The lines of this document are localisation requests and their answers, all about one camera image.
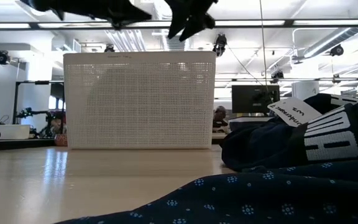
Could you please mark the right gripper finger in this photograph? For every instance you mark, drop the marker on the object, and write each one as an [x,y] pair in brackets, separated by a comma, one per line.
[177,20]
[197,21]

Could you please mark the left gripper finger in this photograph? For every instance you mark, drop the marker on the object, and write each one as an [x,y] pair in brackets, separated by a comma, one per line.
[123,12]

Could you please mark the white plastic laundry basket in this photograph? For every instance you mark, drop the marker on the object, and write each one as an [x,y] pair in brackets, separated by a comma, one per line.
[138,102]

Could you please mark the white paper label tag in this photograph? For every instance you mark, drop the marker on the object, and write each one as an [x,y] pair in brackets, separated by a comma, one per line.
[291,112]

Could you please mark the black underwear white waistband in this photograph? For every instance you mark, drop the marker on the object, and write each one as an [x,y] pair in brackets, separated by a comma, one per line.
[259,149]

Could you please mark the navy dotted shirt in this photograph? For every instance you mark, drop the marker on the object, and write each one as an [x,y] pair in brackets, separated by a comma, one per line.
[259,199]

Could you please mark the background black robot arm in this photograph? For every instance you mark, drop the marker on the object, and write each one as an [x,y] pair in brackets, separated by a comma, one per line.
[30,112]

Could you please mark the black ceiling spotlight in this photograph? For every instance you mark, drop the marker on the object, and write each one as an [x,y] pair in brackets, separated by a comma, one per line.
[109,48]
[219,45]
[337,49]
[3,57]
[277,74]

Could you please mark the black overhead light bar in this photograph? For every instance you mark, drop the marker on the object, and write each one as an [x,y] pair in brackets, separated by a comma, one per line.
[250,22]

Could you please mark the black metal stand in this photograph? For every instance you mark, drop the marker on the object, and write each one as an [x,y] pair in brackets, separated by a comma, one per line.
[40,82]

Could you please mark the black computer monitor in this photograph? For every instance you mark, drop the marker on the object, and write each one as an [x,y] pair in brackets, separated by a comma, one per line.
[247,99]

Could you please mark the person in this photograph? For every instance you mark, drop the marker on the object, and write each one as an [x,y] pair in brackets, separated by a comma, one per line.
[220,113]

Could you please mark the white round pillar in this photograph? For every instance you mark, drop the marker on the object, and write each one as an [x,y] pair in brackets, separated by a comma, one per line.
[304,90]

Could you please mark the white storage bin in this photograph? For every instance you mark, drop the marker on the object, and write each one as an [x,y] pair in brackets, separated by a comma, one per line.
[11,132]

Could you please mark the silver ventilation duct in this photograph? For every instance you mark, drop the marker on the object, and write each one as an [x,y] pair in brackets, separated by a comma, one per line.
[174,46]

